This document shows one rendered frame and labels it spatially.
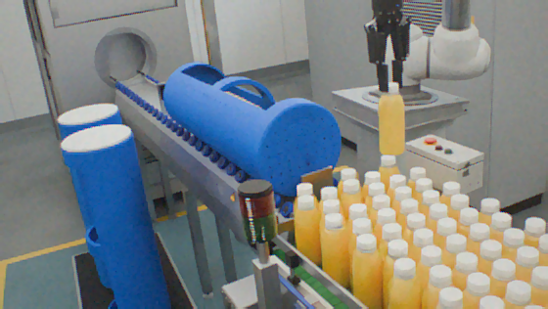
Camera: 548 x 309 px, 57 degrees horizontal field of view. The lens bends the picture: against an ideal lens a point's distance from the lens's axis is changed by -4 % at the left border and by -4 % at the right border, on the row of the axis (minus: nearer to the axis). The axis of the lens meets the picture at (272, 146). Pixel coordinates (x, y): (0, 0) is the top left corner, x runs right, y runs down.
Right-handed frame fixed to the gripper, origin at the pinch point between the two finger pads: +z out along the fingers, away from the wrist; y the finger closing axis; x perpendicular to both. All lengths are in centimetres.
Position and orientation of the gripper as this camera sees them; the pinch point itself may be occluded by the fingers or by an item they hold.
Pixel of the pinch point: (389, 76)
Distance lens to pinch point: 134.3
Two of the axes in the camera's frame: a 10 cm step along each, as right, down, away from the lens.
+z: 1.1, 9.3, 3.6
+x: 4.8, 2.7, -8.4
